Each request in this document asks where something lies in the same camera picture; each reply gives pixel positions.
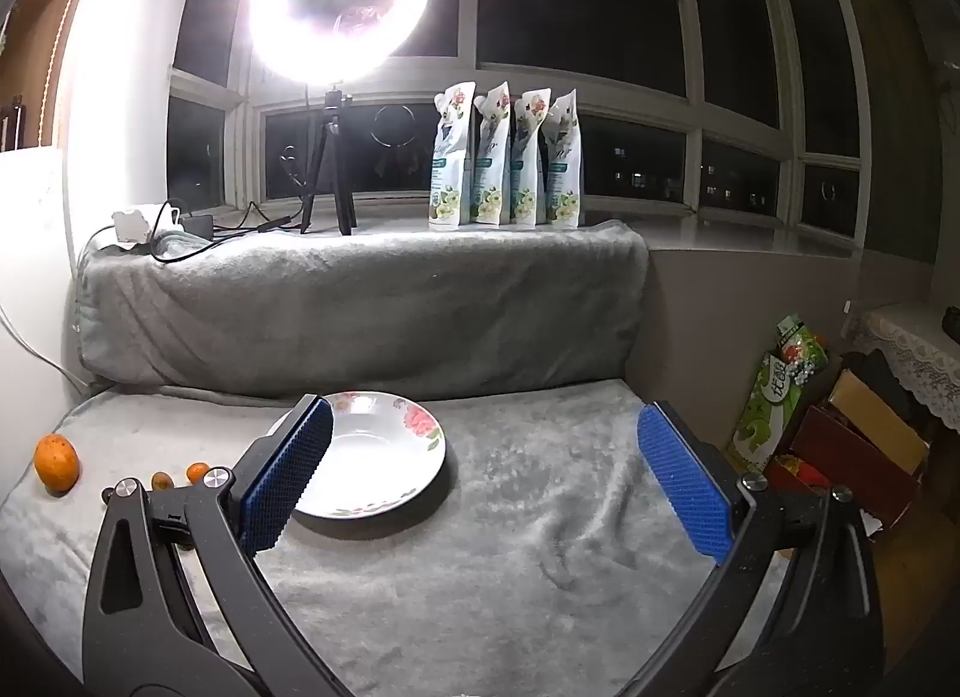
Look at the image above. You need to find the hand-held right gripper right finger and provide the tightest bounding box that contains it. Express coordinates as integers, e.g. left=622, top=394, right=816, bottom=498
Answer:
left=615, top=400, right=886, bottom=697

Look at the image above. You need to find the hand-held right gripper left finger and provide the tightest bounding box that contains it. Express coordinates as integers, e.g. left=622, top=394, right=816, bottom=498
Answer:
left=82, top=394, right=353, bottom=697

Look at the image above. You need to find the floral white plate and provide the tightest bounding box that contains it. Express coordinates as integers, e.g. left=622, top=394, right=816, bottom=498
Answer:
left=268, top=391, right=448, bottom=520

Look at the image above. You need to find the speckled orange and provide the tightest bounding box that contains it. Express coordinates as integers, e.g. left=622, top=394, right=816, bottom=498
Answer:
left=34, top=434, right=81, bottom=495

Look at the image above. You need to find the green printed carton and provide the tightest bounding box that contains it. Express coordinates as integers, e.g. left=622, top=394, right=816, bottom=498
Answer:
left=726, top=314, right=830, bottom=473

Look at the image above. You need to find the dark red-brown box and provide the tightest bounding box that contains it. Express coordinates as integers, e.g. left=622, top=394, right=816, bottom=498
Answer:
left=787, top=404, right=923, bottom=533

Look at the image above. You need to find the grey fleece cushion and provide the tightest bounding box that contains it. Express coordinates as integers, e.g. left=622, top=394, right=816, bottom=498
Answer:
left=75, top=220, right=650, bottom=398

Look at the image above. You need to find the tan cardboard box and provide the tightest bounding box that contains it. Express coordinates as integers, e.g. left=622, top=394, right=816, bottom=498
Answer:
left=829, top=369, right=931, bottom=477

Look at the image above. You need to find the lace tablecloth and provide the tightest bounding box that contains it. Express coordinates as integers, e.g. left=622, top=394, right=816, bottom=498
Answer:
left=851, top=303, right=960, bottom=435

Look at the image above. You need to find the white power strip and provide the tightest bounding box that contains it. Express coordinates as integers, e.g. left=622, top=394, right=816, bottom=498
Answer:
left=111, top=202, right=183, bottom=246

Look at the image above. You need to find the white side panel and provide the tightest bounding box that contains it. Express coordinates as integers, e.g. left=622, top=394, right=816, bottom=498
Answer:
left=0, top=145, right=91, bottom=510

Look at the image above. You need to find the white cable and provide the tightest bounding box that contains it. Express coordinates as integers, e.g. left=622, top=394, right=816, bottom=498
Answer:
left=0, top=303, right=95, bottom=390

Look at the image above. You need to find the ring light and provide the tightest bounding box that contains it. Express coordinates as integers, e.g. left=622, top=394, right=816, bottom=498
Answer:
left=247, top=0, right=434, bottom=86

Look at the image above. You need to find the beaded blind cord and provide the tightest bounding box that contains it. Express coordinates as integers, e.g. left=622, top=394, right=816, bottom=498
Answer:
left=34, top=0, right=83, bottom=143

